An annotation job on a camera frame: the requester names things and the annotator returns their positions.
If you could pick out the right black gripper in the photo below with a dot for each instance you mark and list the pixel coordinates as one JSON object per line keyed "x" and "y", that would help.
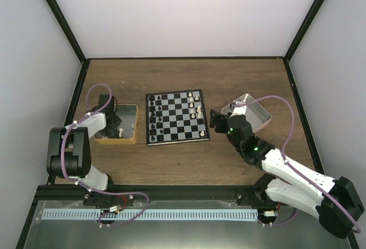
{"x": 214, "y": 121}

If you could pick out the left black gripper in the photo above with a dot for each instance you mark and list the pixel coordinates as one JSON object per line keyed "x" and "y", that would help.
{"x": 118, "y": 122}

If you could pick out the gold metal tin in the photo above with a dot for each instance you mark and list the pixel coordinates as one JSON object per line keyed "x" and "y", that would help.
{"x": 128, "y": 113}

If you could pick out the white chess queen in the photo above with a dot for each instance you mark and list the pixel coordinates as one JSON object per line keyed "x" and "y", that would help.
{"x": 198, "y": 108}

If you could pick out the black and silver chessboard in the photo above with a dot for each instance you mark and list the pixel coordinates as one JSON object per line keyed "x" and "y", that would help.
{"x": 172, "y": 114}

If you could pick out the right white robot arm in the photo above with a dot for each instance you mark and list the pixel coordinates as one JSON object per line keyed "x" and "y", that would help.
{"x": 335, "y": 203}

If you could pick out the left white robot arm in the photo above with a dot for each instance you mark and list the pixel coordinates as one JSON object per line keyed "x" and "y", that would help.
{"x": 69, "y": 155}

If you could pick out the pink embossed metal tin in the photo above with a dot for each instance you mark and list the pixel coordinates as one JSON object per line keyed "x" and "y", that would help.
{"x": 256, "y": 115}

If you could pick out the light blue slotted strip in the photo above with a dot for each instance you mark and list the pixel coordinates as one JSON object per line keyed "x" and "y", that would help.
{"x": 242, "y": 215}

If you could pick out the metal sheet cover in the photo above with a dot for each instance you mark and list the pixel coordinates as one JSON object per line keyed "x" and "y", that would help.
{"x": 291, "y": 230}

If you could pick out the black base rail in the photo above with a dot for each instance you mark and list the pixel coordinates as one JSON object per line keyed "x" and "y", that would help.
{"x": 242, "y": 195}

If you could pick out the black enclosure frame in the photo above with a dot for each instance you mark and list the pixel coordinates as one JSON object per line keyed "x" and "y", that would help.
{"x": 178, "y": 73}

